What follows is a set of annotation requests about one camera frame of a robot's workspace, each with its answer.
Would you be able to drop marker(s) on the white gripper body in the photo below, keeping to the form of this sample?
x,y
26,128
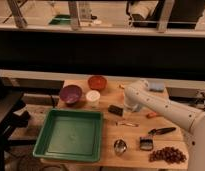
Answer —
x,y
132,107

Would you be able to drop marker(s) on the black eraser block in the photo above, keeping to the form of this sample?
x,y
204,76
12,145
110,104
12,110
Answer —
x,y
115,110

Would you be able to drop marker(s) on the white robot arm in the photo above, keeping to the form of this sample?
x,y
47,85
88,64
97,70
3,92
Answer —
x,y
188,118

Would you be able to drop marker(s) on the orange carrot piece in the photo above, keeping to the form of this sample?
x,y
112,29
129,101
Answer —
x,y
152,115

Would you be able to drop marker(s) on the metal spoon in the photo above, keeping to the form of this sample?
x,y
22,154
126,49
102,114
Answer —
x,y
127,124

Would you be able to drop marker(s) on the white cup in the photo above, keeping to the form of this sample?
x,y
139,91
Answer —
x,y
92,98

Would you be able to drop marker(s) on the red bowl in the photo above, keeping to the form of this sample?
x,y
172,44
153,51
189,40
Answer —
x,y
97,82

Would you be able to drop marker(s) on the small metal cup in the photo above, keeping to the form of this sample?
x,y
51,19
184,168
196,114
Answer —
x,y
120,147

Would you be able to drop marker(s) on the bunch of dark grapes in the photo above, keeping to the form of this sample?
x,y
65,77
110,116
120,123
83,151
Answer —
x,y
168,154

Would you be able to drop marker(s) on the purple bowl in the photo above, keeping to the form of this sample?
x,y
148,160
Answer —
x,y
70,94

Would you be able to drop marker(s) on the green plastic tray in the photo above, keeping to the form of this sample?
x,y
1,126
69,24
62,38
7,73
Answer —
x,y
74,135

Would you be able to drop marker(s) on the black handled brush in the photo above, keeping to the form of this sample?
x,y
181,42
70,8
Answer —
x,y
146,143

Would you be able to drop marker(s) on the black handled scoop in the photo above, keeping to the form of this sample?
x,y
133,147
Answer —
x,y
161,131

